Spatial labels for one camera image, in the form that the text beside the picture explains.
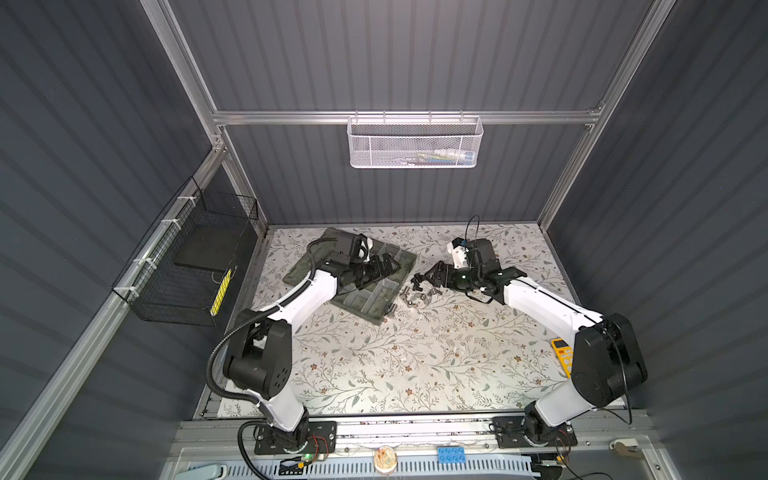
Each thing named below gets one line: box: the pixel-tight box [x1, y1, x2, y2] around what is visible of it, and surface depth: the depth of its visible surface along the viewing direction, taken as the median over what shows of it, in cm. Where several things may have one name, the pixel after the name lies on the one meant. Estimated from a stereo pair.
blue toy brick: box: [438, 447, 467, 464], surface depth 71 cm
